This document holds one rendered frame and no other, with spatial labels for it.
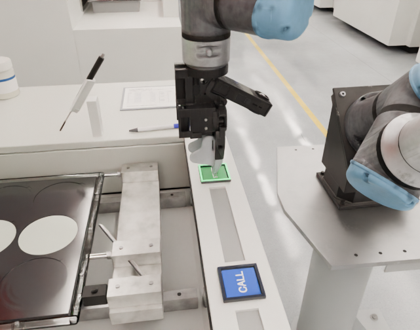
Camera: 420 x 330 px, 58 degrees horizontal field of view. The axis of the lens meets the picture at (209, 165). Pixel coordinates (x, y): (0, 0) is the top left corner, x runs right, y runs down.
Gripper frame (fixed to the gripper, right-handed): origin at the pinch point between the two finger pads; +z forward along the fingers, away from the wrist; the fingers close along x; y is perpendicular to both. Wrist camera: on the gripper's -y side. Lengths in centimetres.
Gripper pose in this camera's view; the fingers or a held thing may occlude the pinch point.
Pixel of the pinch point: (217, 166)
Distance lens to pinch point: 72.0
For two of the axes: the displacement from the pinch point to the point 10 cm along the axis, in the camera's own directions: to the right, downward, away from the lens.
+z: 0.0, 8.4, 5.5
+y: -9.9, 0.7, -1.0
